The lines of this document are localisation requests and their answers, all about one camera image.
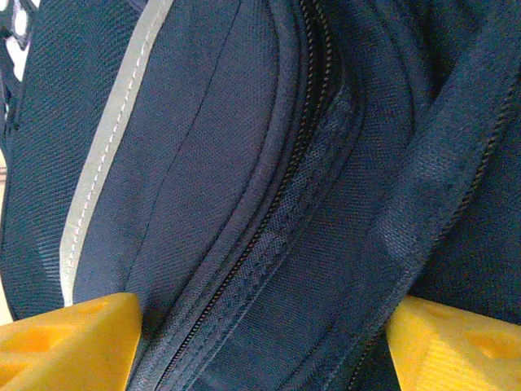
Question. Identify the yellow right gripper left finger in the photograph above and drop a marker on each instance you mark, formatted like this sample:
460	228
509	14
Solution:
69	346

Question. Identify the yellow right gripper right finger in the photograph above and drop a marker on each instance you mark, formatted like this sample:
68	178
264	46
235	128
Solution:
460	350

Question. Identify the navy blue backpack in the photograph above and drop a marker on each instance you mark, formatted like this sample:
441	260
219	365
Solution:
244	163

